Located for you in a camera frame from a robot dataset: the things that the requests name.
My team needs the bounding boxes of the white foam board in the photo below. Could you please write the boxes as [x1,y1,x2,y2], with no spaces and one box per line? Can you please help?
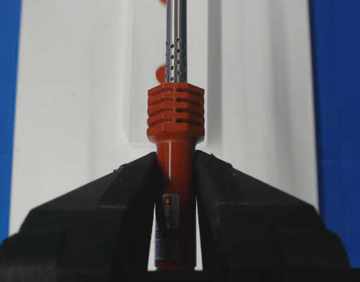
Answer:
[8,0,320,265]

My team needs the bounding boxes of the blue table cloth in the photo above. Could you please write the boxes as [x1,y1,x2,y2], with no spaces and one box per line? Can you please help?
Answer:
[0,1,360,267]

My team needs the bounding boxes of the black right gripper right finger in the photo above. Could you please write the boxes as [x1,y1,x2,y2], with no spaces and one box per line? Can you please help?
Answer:
[194,151,351,281]

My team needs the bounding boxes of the orange handled soldering iron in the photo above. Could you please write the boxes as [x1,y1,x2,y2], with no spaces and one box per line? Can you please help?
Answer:
[147,1,205,270]

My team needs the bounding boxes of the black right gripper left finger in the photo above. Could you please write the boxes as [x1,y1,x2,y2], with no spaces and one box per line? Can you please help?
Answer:
[0,153,162,281]

